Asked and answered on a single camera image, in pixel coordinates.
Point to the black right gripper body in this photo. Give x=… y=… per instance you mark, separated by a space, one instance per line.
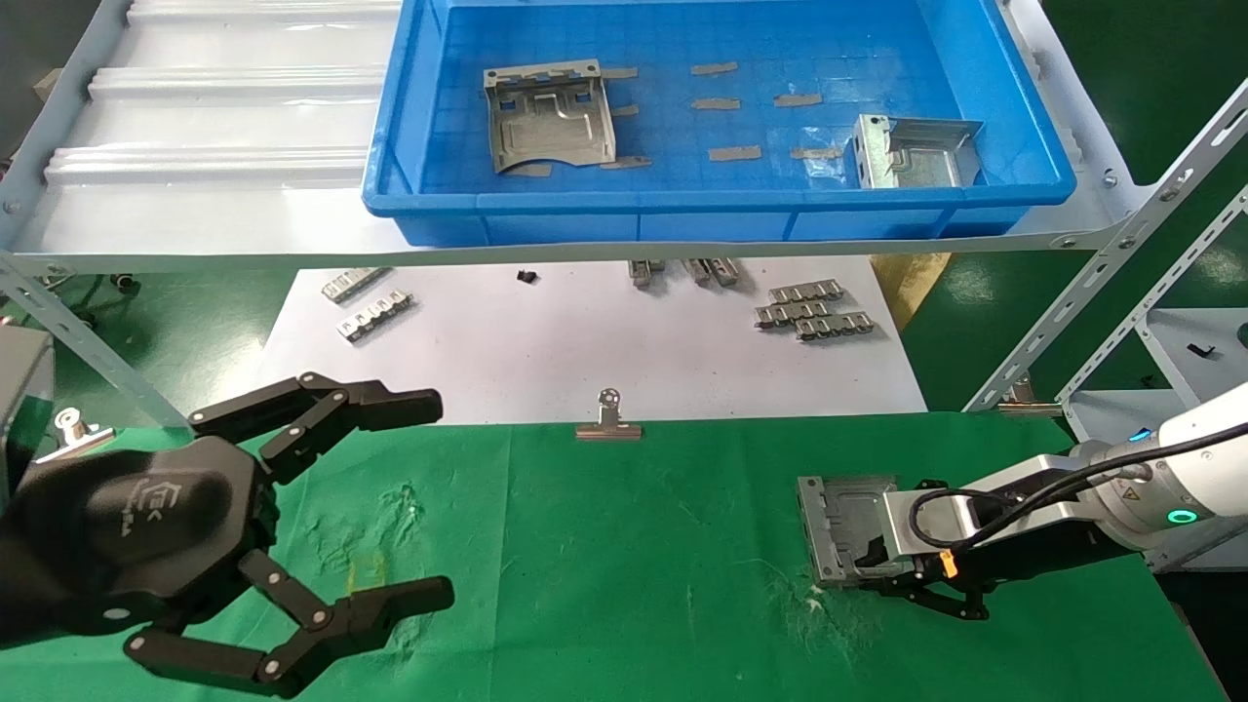
x=1043 y=556

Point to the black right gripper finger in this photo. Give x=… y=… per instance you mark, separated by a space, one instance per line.
x=931 y=485
x=936 y=593

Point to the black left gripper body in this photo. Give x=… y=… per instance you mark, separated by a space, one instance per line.
x=117 y=526

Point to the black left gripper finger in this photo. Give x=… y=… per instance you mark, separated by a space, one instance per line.
x=390 y=405
x=409 y=597

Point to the grey sheet metal part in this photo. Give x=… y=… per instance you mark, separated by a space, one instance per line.
x=843 y=526

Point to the small silver metal strip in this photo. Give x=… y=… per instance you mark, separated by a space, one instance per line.
x=375 y=316
x=834 y=326
x=806 y=291
x=356 y=284
x=792 y=314

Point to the low grey metal rack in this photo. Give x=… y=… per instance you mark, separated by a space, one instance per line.
x=1102 y=419

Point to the brown cardboard sheet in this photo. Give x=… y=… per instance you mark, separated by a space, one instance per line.
x=907 y=283

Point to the green table cloth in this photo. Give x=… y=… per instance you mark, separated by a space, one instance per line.
x=634 y=585

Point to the black caster wheel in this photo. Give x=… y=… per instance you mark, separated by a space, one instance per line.
x=124 y=284

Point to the blue plastic bin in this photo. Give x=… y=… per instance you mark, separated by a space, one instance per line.
x=585 y=219

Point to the flat sheet metal part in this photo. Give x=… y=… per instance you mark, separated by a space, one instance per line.
x=546 y=127

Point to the folded sheet metal part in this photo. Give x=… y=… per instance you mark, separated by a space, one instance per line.
x=916 y=161

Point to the small black bracket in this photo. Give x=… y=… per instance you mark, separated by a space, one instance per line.
x=1202 y=350

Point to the small silver metal bracket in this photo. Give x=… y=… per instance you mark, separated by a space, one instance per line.
x=724 y=272
x=643 y=273
x=697 y=271

